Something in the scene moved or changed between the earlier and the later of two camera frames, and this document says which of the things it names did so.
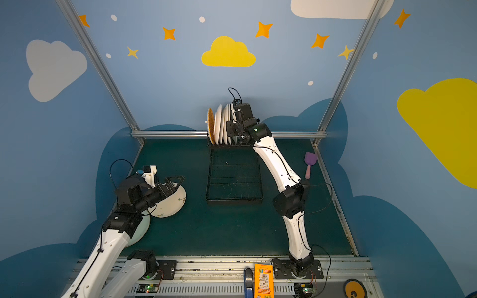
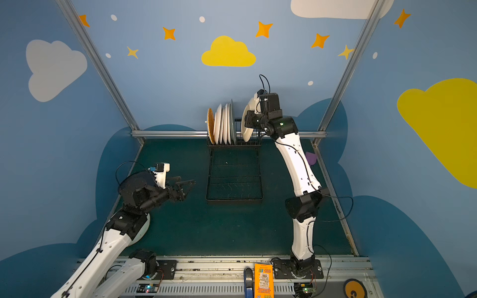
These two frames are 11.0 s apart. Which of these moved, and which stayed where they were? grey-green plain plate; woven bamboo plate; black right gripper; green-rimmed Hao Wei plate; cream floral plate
Moved: black right gripper; cream floral plate
Stayed: green-rimmed Hao Wei plate; woven bamboo plate; grey-green plain plate
